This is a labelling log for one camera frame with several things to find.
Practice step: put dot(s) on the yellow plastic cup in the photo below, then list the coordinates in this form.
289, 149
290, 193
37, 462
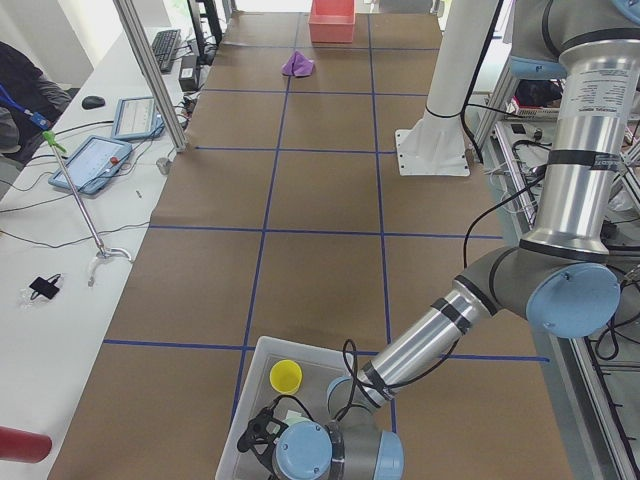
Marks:
286, 377

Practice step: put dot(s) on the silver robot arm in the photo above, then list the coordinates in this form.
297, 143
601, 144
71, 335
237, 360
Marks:
556, 277

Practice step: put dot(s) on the clear white plastic bin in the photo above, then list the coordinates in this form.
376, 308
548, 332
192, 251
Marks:
260, 400

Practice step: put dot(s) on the purple microfiber cloth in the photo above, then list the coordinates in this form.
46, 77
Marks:
298, 66

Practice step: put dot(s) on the black power adapter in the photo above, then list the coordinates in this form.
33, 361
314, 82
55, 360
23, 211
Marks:
189, 74

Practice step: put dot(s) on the pink plastic bin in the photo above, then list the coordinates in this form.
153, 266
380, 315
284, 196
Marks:
332, 21

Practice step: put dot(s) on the far blue teach pendant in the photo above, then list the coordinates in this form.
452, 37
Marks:
137, 118

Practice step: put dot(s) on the blue teach pendant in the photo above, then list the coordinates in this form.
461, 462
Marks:
94, 163
137, 118

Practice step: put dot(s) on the near blue teach pendant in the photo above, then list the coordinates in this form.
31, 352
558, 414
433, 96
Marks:
94, 163

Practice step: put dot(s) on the black computer keyboard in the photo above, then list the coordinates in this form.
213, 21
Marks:
164, 47

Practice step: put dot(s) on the black computer mouse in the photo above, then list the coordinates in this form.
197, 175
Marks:
92, 102

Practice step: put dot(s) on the small black pouch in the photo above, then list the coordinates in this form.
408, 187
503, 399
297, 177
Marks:
47, 288

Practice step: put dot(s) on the green tipped reacher stick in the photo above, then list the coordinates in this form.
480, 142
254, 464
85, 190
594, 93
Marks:
104, 254

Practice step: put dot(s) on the seated person dark clothes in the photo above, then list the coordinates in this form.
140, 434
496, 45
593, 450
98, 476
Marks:
25, 92

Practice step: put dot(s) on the red cylinder bottle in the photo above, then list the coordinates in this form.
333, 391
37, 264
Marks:
23, 446

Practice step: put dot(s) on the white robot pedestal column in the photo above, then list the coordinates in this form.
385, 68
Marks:
435, 145

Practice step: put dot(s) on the aluminium frame post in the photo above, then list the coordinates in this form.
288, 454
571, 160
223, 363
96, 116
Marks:
147, 63

